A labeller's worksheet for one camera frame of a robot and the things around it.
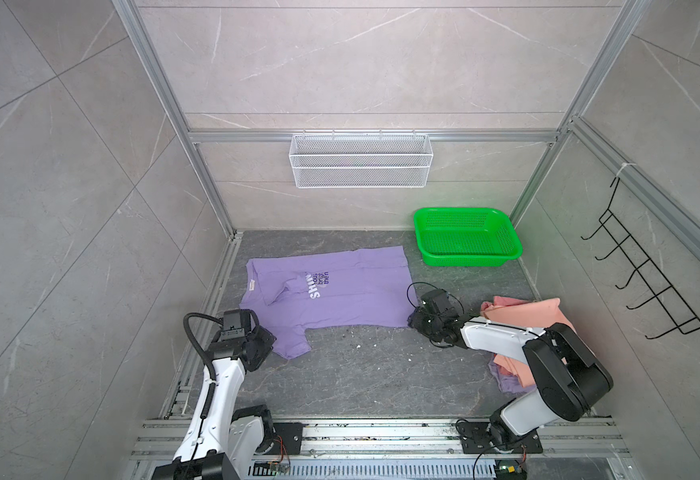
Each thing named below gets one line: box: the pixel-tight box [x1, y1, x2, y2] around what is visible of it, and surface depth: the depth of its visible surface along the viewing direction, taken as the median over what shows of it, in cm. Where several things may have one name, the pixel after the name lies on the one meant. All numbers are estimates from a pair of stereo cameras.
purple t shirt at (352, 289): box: [238, 245, 418, 359], surface depth 106 cm
